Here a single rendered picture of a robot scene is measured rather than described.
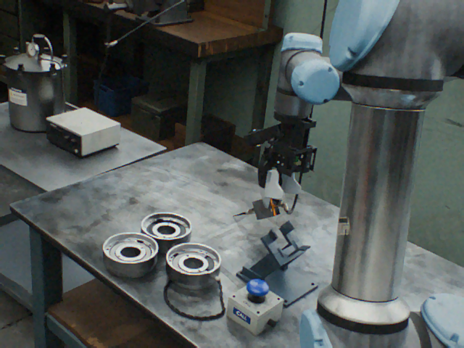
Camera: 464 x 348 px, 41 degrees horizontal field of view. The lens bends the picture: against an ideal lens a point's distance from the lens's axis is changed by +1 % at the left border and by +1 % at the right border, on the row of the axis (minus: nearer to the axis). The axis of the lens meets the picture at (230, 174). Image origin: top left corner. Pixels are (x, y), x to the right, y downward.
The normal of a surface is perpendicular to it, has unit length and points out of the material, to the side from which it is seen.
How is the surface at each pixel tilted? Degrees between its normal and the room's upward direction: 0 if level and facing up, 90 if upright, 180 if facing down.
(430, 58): 77
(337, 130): 90
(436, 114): 90
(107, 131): 90
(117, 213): 0
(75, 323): 0
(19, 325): 0
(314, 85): 86
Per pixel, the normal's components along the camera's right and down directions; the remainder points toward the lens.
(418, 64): 0.21, 0.24
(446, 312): 0.23, -0.87
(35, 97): 0.33, 0.46
